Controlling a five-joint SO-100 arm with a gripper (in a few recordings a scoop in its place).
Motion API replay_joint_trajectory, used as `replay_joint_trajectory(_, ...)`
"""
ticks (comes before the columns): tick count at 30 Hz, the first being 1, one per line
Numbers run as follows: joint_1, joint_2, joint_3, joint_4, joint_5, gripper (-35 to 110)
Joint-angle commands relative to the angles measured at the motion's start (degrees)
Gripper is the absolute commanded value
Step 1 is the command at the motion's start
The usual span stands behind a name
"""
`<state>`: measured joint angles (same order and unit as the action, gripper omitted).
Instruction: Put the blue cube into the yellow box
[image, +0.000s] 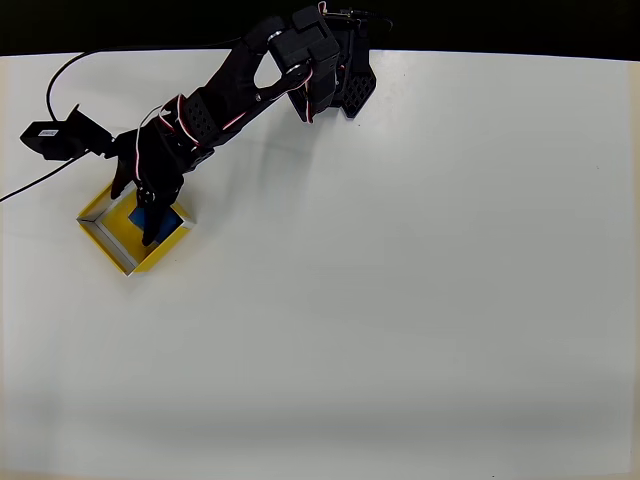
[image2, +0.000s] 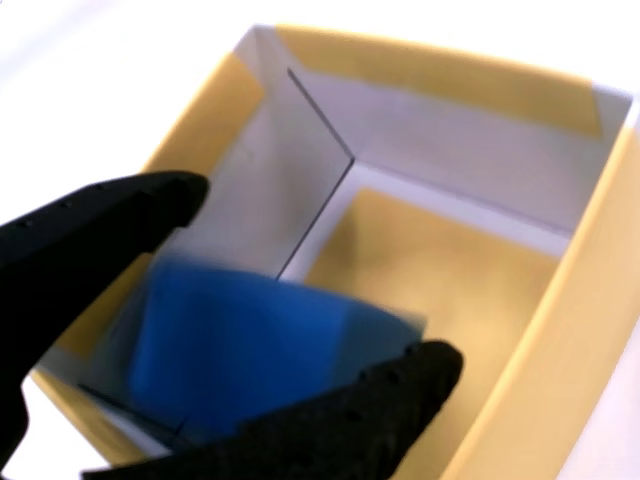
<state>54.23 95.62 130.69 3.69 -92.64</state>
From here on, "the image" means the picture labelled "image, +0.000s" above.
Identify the blue block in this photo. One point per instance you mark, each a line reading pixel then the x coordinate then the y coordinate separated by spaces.
pixel 168 227

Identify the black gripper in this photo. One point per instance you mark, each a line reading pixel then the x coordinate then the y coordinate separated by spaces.
pixel 143 176

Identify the yellow square tray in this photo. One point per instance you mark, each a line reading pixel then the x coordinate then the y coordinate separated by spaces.
pixel 116 234

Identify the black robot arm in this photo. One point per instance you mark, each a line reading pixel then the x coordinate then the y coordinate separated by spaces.
pixel 235 80

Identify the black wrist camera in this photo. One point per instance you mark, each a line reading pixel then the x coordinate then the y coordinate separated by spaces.
pixel 55 137

